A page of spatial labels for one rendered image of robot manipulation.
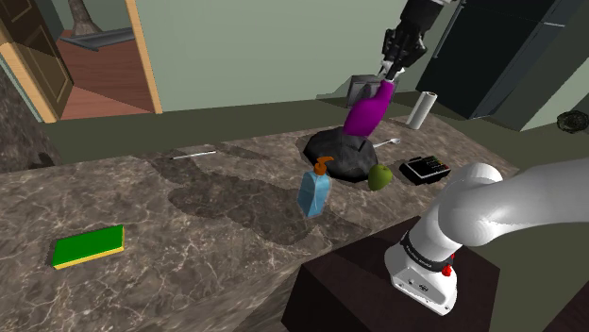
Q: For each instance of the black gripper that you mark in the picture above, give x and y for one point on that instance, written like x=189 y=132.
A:
x=404 y=43

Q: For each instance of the brown wooden door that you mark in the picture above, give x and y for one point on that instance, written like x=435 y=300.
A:
x=39 y=55

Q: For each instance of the silver spoon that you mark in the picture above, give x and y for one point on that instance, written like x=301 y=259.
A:
x=387 y=143

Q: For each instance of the blue soap dispenser orange pump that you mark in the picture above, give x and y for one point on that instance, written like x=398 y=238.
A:
x=314 y=193

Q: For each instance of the purple bottle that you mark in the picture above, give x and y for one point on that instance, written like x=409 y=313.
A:
x=366 y=115

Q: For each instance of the white paper towel roll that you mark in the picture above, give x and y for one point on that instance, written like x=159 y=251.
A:
x=421 y=110

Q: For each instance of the black refrigerator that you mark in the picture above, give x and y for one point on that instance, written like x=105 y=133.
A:
x=478 y=55

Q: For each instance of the green and yellow sponge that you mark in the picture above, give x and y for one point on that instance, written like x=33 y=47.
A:
x=87 y=246

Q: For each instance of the dark robot stand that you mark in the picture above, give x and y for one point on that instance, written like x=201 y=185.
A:
x=349 y=294

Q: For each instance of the black calculator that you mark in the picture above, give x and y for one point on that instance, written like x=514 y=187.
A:
x=423 y=169

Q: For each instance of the grey metal box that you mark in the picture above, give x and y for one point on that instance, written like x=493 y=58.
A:
x=359 y=89

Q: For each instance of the dark round object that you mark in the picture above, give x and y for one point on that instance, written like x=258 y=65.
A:
x=573 y=122

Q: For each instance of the black round pan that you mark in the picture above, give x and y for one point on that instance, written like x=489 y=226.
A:
x=340 y=154

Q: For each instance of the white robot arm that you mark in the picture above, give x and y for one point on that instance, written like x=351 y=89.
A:
x=478 y=211

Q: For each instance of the green apple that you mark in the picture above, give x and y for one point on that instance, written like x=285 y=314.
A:
x=379 y=178

